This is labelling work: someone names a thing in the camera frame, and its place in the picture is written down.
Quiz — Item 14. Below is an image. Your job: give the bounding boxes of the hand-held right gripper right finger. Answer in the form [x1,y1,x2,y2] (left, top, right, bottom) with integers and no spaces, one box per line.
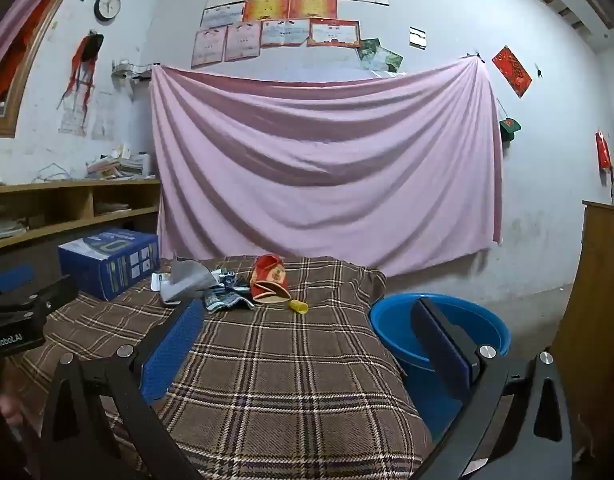
[411,297,572,480]

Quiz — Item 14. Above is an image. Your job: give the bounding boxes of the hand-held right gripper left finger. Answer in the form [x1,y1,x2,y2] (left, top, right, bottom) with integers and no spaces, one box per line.
[39,299,208,480]

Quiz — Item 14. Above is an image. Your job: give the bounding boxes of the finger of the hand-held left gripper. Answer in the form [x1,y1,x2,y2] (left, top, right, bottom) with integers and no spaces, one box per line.
[0,262,36,305]
[14,274,80,325]

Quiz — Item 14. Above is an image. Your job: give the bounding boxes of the blue plastic basin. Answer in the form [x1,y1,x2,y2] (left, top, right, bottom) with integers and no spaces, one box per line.
[369,292,511,441]

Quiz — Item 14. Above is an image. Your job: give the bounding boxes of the white printed wrapper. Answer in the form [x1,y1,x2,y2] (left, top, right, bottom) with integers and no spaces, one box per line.
[212,267,250,291]

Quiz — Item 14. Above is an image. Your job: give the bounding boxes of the person's left hand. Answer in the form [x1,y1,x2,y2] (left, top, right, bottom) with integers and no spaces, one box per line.
[0,391,24,427]

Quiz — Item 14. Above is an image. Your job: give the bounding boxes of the papers in shelf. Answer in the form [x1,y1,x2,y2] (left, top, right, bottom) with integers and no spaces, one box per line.
[0,217,30,241]

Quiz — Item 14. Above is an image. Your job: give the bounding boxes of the blue cardboard box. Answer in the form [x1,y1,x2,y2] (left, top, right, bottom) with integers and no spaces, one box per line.
[58,227,161,302]

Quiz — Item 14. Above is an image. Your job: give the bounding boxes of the blue white patterned cloth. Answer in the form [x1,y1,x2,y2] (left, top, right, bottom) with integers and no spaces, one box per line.
[203,287,255,312]

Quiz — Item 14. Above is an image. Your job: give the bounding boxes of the wooden shelf unit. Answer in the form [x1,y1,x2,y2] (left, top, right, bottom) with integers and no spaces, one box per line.
[0,177,162,256]

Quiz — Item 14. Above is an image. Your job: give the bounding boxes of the brown plaid blanket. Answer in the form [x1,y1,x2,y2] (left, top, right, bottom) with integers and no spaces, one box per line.
[7,255,432,480]

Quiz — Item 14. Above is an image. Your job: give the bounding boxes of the stack of books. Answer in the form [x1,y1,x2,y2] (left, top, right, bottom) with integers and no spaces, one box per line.
[86,145,146,181]

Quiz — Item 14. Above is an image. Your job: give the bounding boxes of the wooden cabinet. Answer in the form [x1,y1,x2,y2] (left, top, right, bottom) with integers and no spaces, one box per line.
[552,200,614,461]

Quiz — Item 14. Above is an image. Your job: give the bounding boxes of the red tassel ornament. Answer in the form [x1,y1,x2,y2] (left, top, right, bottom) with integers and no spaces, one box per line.
[57,30,105,111]

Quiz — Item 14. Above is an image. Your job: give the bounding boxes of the pink hanging bed sheet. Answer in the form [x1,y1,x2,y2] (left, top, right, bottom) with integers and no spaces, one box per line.
[151,55,505,278]

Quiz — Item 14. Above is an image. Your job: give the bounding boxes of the green hat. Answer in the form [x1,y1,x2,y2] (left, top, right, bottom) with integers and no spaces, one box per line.
[499,117,522,143]

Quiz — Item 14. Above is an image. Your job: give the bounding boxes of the pink curtain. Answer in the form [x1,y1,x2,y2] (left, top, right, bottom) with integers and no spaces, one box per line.
[0,0,82,76]

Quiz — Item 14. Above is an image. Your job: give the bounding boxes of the red hanging bag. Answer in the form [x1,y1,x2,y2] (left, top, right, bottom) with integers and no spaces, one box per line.
[595,130,612,170]

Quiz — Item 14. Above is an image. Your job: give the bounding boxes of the red diamond paper poster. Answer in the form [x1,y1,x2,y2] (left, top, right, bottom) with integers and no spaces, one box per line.
[492,45,532,98]

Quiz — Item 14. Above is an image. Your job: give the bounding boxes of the green landscape photo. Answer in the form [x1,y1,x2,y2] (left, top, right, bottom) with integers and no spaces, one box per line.
[374,46,404,77]
[357,37,381,69]

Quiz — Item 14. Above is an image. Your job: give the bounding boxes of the white wall paper sheet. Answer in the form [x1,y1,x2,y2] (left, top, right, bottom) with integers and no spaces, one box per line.
[59,105,90,136]
[92,91,115,141]

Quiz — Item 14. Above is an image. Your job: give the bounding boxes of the wooden window frame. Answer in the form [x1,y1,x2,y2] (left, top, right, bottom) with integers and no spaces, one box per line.
[0,0,92,138]

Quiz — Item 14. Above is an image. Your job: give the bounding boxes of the metal wall bracket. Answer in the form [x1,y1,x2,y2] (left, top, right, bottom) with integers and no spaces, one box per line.
[111,60,152,82]

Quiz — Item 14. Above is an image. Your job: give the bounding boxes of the round wall clock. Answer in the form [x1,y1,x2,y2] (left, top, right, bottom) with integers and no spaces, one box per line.
[94,0,122,22]

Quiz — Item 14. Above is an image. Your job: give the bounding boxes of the group of wall certificates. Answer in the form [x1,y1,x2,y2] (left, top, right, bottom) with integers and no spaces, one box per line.
[191,0,390,68]

